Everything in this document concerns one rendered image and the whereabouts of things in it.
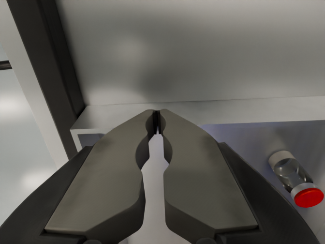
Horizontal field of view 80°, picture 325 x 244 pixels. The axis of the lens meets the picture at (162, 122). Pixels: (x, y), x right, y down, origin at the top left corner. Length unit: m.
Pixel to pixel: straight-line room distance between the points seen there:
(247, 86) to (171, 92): 0.06
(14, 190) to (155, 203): 1.82
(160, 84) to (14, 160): 1.63
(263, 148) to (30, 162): 1.61
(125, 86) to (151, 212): 0.16
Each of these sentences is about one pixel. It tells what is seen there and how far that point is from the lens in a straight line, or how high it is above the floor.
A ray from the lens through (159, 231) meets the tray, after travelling 0.29.
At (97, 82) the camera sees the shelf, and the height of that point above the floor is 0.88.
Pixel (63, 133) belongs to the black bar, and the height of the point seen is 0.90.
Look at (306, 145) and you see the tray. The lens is 0.22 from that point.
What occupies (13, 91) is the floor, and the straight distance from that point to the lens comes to 1.40.
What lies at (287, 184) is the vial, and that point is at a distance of 0.20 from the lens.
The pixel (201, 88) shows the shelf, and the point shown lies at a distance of 0.16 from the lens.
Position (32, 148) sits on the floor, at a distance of 1.60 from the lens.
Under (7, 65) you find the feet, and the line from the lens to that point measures 1.20.
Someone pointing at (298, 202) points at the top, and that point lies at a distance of 0.19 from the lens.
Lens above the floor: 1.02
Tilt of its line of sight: 58 degrees down
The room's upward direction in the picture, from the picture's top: 180 degrees counter-clockwise
